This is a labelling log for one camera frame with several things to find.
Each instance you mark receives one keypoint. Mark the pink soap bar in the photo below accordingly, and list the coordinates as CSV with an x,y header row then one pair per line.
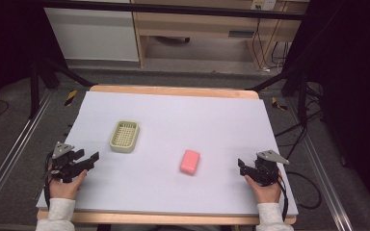
x,y
190,162

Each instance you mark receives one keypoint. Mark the person's right hand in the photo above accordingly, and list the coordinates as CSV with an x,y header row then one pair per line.
x,y
266,192

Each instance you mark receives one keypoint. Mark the wooden table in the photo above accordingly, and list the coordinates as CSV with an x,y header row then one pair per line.
x,y
173,90

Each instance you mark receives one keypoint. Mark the white power strip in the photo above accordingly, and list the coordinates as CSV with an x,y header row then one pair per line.
x,y
263,4

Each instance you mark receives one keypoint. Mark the black horizontal frame bar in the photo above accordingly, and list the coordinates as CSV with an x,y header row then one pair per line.
x,y
173,9

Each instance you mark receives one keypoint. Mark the white foam mat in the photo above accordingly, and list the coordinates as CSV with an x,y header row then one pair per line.
x,y
179,128

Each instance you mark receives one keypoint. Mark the white cabinet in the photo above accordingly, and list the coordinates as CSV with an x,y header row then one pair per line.
x,y
91,33

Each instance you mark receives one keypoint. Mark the black metal stand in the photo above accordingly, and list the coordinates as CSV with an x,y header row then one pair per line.
x,y
34,89
302,93

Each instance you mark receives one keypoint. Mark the metal floor rail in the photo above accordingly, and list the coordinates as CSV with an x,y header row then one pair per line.
x,y
9,150
324,179

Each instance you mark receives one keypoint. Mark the yellow black striped marker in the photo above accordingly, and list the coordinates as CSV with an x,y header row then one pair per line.
x,y
277,104
71,97

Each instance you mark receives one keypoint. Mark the wooden desk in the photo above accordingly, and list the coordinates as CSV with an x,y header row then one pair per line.
x,y
199,24

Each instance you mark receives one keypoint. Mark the person's left hand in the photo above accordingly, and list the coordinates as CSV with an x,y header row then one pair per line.
x,y
65,189

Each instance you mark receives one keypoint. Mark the pale green soap dish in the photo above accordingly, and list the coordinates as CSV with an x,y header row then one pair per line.
x,y
124,136

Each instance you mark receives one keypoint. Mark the black curtain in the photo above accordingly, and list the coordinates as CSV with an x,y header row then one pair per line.
x,y
356,80
9,41

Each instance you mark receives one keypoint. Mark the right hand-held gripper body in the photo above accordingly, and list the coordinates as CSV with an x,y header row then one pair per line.
x,y
266,168

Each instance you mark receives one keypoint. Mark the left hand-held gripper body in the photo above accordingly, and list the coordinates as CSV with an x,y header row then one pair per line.
x,y
65,164

